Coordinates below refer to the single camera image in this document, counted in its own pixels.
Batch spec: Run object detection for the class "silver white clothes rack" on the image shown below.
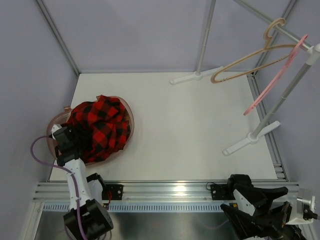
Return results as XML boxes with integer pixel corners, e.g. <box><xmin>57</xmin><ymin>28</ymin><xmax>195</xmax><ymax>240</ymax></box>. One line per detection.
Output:
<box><xmin>170</xmin><ymin>0</ymin><xmax>320</xmax><ymax>156</ymax></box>

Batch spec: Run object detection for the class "brown multicolour plaid shirt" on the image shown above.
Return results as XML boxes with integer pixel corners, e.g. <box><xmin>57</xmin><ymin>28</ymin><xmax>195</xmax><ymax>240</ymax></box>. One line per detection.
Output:
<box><xmin>123</xmin><ymin>110</ymin><xmax>131</xmax><ymax>123</ymax></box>

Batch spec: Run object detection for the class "wrist camera silver white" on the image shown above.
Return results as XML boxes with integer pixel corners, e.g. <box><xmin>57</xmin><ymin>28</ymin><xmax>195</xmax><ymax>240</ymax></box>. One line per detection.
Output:
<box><xmin>286</xmin><ymin>188</ymin><xmax>318</xmax><ymax>225</ymax></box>
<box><xmin>51</xmin><ymin>124</ymin><xmax>62</xmax><ymax>140</ymax></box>

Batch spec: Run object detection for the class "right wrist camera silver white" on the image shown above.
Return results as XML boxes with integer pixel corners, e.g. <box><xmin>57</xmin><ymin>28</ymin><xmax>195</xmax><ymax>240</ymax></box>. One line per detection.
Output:
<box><xmin>286</xmin><ymin>188</ymin><xmax>318</xmax><ymax>225</ymax></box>

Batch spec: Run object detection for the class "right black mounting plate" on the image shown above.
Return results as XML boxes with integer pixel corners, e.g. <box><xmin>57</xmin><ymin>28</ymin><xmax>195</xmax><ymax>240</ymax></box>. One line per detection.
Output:
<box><xmin>206</xmin><ymin>182</ymin><xmax>235</xmax><ymax>201</ymax></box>

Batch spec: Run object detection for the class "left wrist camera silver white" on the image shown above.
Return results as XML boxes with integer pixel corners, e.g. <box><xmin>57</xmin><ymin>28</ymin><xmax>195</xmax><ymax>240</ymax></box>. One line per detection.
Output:
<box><xmin>51</xmin><ymin>124</ymin><xmax>62</xmax><ymax>140</ymax></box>

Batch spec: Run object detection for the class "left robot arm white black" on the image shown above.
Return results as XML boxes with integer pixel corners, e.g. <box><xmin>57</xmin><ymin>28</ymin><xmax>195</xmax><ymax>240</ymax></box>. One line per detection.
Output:
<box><xmin>51</xmin><ymin>124</ymin><xmax>114</xmax><ymax>240</ymax></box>

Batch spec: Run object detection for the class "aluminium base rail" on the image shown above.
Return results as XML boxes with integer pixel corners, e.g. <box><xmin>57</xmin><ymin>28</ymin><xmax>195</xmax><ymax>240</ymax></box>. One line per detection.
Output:
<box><xmin>32</xmin><ymin>181</ymin><xmax>306</xmax><ymax>202</ymax></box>

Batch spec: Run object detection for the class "pink translucent plastic basket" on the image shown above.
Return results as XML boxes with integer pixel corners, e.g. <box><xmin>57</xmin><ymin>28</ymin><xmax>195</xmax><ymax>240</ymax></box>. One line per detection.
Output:
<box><xmin>46</xmin><ymin>94</ymin><xmax>136</xmax><ymax>167</ymax></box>

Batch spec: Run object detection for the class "pink plastic hanger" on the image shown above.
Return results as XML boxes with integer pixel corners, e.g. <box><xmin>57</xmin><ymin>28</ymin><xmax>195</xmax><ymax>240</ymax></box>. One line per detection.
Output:
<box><xmin>243</xmin><ymin>34</ymin><xmax>309</xmax><ymax>116</ymax></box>

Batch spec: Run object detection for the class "white slotted cable duct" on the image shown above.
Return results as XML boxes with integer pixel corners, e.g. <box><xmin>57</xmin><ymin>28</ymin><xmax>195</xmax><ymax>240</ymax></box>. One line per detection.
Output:
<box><xmin>42</xmin><ymin>201</ymin><xmax>232</xmax><ymax>213</ymax></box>

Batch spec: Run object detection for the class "black mounting plate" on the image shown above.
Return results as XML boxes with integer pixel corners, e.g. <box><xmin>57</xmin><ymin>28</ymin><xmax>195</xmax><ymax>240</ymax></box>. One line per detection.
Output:
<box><xmin>206</xmin><ymin>182</ymin><xmax>235</xmax><ymax>201</ymax></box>
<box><xmin>102</xmin><ymin>184</ymin><xmax>124</xmax><ymax>201</ymax></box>

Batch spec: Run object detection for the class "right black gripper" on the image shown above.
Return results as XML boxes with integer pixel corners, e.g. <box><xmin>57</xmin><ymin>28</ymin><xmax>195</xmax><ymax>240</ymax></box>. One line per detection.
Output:
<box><xmin>223</xmin><ymin>181</ymin><xmax>310</xmax><ymax>240</ymax></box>

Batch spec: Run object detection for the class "red black plaid shirt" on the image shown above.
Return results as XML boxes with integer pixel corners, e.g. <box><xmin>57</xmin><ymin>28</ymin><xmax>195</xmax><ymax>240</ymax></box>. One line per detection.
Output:
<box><xmin>62</xmin><ymin>95</ymin><xmax>132</xmax><ymax>165</ymax></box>

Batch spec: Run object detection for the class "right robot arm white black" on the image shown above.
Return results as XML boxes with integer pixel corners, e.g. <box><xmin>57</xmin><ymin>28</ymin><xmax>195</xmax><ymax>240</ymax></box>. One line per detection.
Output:
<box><xmin>220</xmin><ymin>174</ymin><xmax>306</xmax><ymax>240</ymax></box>

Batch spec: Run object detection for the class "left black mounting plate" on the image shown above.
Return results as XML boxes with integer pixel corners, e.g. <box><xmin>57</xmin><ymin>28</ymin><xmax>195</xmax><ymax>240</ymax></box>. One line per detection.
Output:
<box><xmin>102</xmin><ymin>184</ymin><xmax>124</xmax><ymax>201</ymax></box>

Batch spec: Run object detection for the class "beige plastic hanger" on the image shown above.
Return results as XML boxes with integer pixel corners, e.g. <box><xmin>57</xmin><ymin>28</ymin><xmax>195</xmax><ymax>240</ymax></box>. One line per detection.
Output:
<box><xmin>210</xmin><ymin>17</ymin><xmax>296</xmax><ymax>84</ymax></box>

